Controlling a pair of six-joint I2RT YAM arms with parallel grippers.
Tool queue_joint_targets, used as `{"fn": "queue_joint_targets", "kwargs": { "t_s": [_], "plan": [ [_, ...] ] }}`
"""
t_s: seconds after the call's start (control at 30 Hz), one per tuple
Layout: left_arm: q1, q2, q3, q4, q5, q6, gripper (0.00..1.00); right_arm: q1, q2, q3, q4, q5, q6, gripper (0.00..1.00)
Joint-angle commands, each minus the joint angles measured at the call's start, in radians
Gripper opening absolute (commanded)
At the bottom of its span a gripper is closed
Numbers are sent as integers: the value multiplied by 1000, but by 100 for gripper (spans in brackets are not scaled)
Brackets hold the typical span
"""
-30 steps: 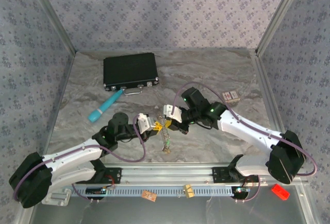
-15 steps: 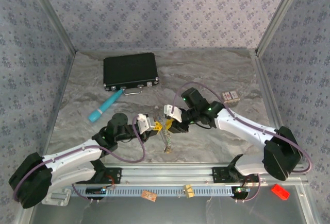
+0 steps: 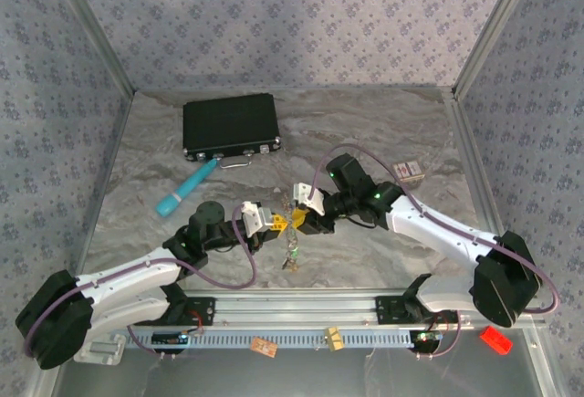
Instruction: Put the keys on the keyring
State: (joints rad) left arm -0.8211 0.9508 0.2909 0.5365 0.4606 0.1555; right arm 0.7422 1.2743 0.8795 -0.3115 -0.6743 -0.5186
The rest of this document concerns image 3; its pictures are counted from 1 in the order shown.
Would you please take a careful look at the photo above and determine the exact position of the red plastic block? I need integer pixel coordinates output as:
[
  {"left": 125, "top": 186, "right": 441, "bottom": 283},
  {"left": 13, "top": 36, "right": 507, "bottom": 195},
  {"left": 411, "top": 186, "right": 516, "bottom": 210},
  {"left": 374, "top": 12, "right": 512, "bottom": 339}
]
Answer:
[{"left": 478, "top": 325, "right": 515, "bottom": 356}]

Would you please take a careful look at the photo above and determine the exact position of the black ribbed metal case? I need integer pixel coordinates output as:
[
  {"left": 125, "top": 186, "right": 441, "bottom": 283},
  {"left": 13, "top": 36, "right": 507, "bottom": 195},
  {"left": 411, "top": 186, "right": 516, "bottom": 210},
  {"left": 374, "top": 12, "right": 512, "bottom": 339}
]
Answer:
[{"left": 182, "top": 93, "right": 282, "bottom": 171}]

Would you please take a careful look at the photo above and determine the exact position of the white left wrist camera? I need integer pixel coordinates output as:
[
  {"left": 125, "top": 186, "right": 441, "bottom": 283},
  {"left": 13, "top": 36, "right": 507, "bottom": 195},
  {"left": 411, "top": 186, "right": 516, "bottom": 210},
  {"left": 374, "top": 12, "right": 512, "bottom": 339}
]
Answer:
[{"left": 240, "top": 200, "right": 275, "bottom": 236}]

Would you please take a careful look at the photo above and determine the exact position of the grey metal floor panel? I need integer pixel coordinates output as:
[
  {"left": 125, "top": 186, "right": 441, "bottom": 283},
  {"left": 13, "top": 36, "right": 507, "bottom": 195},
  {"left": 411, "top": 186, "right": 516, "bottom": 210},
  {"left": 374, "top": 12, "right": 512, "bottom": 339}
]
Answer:
[{"left": 47, "top": 328, "right": 548, "bottom": 397}]

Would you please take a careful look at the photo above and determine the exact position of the tan cardboard clip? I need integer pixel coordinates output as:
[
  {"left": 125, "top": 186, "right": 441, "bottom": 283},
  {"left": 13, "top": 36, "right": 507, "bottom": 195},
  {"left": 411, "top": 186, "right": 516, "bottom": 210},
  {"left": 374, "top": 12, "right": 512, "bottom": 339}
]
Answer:
[{"left": 322, "top": 326, "right": 345, "bottom": 352}]

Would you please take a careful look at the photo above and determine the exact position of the small playing card box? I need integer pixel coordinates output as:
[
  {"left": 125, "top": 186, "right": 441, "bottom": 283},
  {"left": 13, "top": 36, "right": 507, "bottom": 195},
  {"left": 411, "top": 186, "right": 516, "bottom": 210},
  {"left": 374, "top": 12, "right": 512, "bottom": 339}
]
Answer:
[{"left": 392, "top": 160, "right": 423, "bottom": 183}]

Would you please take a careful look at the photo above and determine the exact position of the aluminium side rail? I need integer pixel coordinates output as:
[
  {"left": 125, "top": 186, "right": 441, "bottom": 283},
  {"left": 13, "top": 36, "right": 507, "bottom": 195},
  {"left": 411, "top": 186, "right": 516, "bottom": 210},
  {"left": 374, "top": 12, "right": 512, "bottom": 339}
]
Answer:
[
  {"left": 72, "top": 90, "right": 136, "bottom": 279},
  {"left": 441, "top": 89, "right": 507, "bottom": 238}
]

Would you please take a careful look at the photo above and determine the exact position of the aluminium corner post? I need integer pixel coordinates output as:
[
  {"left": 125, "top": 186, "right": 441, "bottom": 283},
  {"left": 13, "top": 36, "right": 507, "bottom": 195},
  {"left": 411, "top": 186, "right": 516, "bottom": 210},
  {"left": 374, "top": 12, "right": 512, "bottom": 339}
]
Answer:
[
  {"left": 451, "top": 0, "right": 542, "bottom": 101},
  {"left": 43, "top": 0, "right": 137, "bottom": 97}
]

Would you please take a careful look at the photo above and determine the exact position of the grey metal bracket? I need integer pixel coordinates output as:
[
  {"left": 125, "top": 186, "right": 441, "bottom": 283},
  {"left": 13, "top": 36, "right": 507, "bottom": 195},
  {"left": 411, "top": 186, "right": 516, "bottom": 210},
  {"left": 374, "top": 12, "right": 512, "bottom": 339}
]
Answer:
[{"left": 72, "top": 333, "right": 128, "bottom": 366}]

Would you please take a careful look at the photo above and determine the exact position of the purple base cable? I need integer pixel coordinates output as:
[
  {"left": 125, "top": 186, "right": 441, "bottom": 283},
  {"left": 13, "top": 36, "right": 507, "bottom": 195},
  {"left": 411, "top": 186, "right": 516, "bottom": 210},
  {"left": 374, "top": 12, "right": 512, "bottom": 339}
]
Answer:
[
  {"left": 125, "top": 322, "right": 204, "bottom": 360},
  {"left": 417, "top": 309, "right": 463, "bottom": 360}
]

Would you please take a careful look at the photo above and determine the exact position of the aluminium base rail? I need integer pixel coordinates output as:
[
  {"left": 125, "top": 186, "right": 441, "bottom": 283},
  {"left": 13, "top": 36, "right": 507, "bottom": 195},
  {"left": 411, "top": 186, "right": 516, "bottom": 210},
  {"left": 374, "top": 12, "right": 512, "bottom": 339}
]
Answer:
[{"left": 186, "top": 289, "right": 548, "bottom": 330}]

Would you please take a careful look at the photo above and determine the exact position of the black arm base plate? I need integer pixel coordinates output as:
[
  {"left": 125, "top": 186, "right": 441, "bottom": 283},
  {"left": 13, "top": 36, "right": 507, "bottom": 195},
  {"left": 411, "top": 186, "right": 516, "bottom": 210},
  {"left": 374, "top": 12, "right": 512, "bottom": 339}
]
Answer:
[
  {"left": 374, "top": 295, "right": 460, "bottom": 325},
  {"left": 131, "top": 295, "right": 216, "bottom": 327}
]

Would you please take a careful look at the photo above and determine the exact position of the teal plastic bottle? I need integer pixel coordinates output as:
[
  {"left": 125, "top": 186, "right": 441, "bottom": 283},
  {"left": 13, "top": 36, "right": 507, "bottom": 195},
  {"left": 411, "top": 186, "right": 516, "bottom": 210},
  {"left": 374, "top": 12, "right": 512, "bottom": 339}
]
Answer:
[{"left": 154, "top": 159, "right": 218, "bottom": 220}]

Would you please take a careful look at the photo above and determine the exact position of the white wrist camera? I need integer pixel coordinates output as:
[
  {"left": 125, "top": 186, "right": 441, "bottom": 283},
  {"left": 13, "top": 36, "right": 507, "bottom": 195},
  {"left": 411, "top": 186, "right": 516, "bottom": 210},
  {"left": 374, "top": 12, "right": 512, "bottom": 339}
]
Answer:
[
  {"left": 291, "top": 181, "right": 326, "bottom": 210},
  {"left": 240, "top": 200, "right": 275, "bottom": 236}
]

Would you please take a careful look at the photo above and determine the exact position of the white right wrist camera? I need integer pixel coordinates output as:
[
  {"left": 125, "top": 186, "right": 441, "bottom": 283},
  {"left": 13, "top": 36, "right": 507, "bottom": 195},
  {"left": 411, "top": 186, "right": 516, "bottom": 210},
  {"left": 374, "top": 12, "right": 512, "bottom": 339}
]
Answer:
[{"left": 291, "top": 181, "right": 326, "bottom": 210}]

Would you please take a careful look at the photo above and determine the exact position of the slotted grey cable duct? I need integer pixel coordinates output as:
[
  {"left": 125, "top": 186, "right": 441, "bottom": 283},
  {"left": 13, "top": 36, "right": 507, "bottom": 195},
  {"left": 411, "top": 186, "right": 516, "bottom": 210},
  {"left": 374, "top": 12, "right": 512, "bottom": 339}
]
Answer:
[{"left": 122, "top": 328, "right": 414, "bottom": 350}]

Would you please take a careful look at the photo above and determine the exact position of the small circuit board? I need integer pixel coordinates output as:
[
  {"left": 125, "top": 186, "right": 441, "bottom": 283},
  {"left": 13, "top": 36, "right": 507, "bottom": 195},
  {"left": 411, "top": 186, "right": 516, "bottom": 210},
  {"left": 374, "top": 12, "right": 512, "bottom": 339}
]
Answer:
[
  {"left": 151, "top": 330, "right": 191, "bottom": 347},
  {"left": 412, "top": 330, "right": 443, "bottom": 346}
]

